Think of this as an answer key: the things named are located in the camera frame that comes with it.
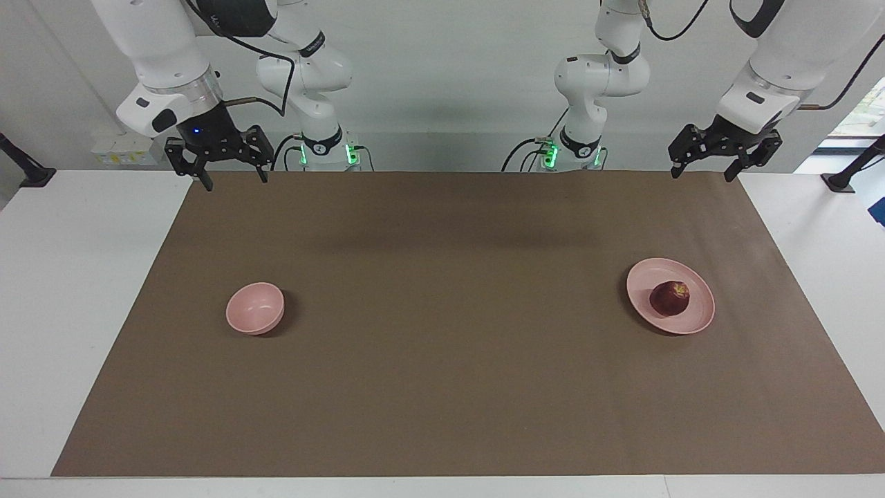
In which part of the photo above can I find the black clamp stand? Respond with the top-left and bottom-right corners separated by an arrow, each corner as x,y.
0,131 -> 57,188
821,135 -> 885,194

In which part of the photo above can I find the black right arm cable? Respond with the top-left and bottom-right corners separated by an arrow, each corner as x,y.
183,0 -> 297,117

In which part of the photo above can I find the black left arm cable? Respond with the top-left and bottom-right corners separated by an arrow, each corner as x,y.
640,0 -> 885,111

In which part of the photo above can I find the black right base cable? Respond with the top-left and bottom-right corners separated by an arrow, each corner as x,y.
272,135 -> 306,172

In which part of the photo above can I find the black left base cable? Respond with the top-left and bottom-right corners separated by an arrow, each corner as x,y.
501,109 -> 569,172

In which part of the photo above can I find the dark red apple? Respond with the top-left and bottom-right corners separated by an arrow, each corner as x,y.
649,280 -> 691,318

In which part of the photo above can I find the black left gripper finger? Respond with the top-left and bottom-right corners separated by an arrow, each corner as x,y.
724,131 -> 784,183
667,124 -> 708,180

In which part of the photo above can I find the brown table mat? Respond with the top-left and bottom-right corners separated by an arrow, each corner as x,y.
50,171 -> 885,478

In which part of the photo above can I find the pink bowl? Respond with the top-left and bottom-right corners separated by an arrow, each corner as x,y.
225,282 -> 286,336

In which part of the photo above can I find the black base cable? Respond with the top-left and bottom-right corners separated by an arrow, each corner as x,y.
272,135 -> 306,172
501,109 -> 569,172

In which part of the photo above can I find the pink plate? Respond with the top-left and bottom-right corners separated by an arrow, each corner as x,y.
626,258 -> 716,335

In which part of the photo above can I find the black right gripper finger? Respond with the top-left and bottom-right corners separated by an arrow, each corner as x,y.
241,125 -> 274,184
164,138 -> 214,192

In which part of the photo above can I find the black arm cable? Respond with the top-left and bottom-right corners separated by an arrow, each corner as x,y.
183,0 -> 297,117
640,0 -> 885,111

